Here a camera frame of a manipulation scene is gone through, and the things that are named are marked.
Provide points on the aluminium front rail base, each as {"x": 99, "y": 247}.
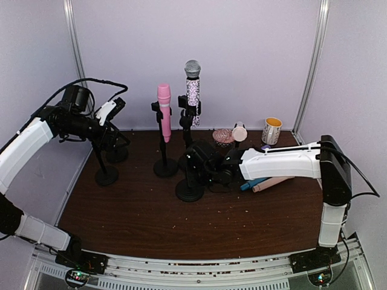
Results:
{"x": 265, "y": 272}

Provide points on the glitter silver-head microphone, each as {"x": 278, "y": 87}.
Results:
{"x": 192, "y": 69}

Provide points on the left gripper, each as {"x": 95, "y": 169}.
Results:
{"x": 112, "y": 134}

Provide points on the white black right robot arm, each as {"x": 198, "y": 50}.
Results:
{"x": 321, "y": 160}

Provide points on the black glitter-mic stand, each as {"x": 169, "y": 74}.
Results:
{"x": 183, "y": 102}

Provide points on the patterned ceramic bowl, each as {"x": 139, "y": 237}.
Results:
{"x": 223, "y": 137}

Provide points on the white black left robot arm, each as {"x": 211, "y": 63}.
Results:
{"x": 69, "y": 121}

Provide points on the black pink-mic stand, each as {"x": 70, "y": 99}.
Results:
{"x": 164, "y": 167}

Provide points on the black blue-mic stand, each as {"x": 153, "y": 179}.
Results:
{"x": 187, "y": 190}

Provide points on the aluminium left corner post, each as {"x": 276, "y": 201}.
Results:
{"x": 71, "y": 24}

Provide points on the aluminium corner post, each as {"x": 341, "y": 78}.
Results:
{"x": 71, "y": 24}
{"x": 321, "y": 27}

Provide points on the blue-head microphone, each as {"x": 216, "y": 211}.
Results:
{"x": 250, "y": 184}

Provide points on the beige pink microphone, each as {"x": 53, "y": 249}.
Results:
{"x": 270, "y": 183}

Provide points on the pale pink small microphone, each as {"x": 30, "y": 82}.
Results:
{"x": 239, "y": 132}

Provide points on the aluminium right corner post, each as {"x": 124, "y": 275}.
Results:
{"x": 321, "y": 27}

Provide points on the black small-mic stand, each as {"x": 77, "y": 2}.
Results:
{"x": 237, "y": 144}

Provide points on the white floral mug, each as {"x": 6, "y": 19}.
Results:
{"x": 271, "y": 131}

